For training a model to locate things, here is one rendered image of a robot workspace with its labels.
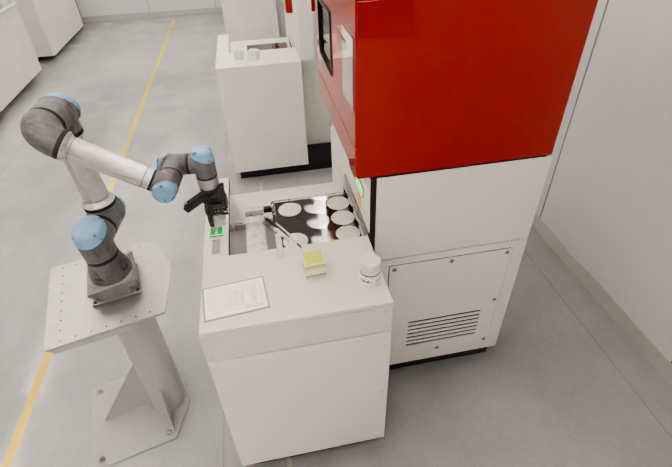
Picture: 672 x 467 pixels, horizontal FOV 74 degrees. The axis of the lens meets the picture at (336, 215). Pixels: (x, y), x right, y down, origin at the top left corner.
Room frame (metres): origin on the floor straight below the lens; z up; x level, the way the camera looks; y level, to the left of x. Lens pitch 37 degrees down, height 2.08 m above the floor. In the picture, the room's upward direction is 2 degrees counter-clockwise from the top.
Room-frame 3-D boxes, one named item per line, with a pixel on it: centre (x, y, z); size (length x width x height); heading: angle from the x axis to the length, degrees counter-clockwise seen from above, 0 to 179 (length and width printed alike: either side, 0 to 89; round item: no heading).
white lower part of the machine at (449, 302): (1.78, -0.40, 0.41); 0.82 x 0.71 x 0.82; 10
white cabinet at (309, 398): (1.40, 0.22, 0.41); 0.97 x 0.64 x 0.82; 10
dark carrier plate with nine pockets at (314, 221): (1.51, 0.08, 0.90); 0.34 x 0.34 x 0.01; 10
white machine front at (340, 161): (1.73, -0.06, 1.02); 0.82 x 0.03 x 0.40; 10
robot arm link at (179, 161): (1.36, 0.56, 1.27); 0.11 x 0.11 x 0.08; 2
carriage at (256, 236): (1.45, 0.34, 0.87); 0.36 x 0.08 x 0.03; 10
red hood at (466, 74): (1.78, -0.37, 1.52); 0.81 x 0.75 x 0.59; 10
